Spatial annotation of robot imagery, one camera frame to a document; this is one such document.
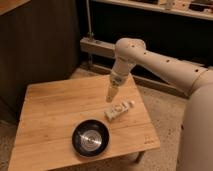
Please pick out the black ceramic bowl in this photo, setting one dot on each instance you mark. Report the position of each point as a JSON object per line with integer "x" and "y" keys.
{"x": 90, "y": 138}

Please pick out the white plastic bottle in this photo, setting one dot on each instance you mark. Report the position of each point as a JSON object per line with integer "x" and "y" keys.
{"x": 115, "y": 111}

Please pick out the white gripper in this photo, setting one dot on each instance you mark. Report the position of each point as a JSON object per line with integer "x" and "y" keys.
{"x": 116, "y": 80}

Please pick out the upper wooden shelf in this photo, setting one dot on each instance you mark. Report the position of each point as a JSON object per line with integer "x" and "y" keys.
{"x": 165, "y": 8}

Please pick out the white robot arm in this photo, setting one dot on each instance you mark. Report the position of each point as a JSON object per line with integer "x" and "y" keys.
{"x": 196, "y": 82}

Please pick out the metal pole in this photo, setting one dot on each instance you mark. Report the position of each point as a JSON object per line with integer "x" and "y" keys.
{"x": 90, "y": 31}

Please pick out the wooden shelf beam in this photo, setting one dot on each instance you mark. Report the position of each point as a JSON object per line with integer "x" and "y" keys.
{"x": 100, "y": 46}

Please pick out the wooden table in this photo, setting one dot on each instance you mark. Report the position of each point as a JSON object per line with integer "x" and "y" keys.
{"x": 52, "y": 110}

